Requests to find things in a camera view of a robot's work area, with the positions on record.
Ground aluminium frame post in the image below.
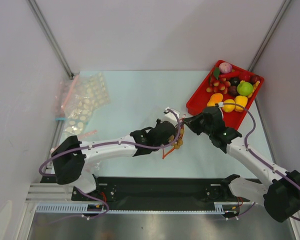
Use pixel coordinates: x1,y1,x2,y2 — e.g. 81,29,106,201
247,0,293,72
26,0,74,80

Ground red chili pepper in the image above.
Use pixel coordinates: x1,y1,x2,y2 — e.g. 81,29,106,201
219,70,241,79

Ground orange yellow mango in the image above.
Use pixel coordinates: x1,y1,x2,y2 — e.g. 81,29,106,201
206,93,224,107

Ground left aluminium frame post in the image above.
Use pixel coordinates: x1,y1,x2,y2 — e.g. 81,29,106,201
26,0,74,80

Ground green apple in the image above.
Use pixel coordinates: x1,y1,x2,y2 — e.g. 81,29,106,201
236,81,253,97

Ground pink zipper empty bag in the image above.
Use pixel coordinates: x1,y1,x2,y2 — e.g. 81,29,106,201
49,74,102,173

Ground red apple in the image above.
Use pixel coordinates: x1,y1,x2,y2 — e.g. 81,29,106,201
238,71,251,82

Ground white cable duct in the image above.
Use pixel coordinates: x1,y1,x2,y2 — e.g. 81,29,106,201
36,202,241,216

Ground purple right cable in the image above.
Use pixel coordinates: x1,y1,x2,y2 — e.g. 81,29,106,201
216,103,300,223

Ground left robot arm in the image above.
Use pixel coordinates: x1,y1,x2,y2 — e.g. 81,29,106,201
51,119,181,200

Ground red lychee cluster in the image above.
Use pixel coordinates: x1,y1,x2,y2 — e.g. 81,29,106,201
206,76,231,95

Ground dark plum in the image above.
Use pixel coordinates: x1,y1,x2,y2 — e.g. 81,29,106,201
250,75,260,85

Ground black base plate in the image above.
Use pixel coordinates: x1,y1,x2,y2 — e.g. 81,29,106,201
39,174,251,212

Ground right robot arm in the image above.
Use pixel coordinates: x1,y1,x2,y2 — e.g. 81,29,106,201
183,105,300,223

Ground red plastic tray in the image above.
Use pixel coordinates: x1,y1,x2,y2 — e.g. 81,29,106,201
186,60,265,130

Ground right aluminium frame post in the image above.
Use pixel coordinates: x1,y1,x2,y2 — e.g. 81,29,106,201
247,0,293,72

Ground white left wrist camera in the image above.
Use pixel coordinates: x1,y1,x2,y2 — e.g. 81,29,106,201
162,107,180,125

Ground yellow bell pepper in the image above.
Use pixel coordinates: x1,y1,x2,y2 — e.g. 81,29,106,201
234,95,248,112

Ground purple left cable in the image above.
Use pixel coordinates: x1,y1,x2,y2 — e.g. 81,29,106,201
38,109,182,222

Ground purple onion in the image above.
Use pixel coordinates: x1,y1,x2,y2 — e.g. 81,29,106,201
218,62,233,74

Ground purple cable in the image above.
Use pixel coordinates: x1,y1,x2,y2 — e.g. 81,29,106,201
216,103,300,223
38,109,182,222

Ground yellow lemon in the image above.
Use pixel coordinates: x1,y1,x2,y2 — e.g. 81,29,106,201
222,99,236,113

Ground clear zip bag orange zipper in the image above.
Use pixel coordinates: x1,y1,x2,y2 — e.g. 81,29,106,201
144,106,188,161

